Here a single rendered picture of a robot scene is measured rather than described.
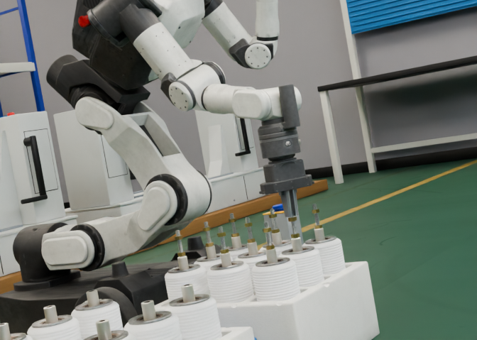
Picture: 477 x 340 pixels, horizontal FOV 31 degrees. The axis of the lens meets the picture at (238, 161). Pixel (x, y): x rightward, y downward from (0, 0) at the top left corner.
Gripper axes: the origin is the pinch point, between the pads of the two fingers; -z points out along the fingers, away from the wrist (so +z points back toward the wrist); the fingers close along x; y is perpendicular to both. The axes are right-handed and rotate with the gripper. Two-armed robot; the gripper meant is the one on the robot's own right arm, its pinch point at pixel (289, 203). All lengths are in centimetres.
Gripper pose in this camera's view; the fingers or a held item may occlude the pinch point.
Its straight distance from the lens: 197.6
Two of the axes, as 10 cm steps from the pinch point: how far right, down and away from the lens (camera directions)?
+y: 3.9, -0.3, -9.2
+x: -9.1, 1.7, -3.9
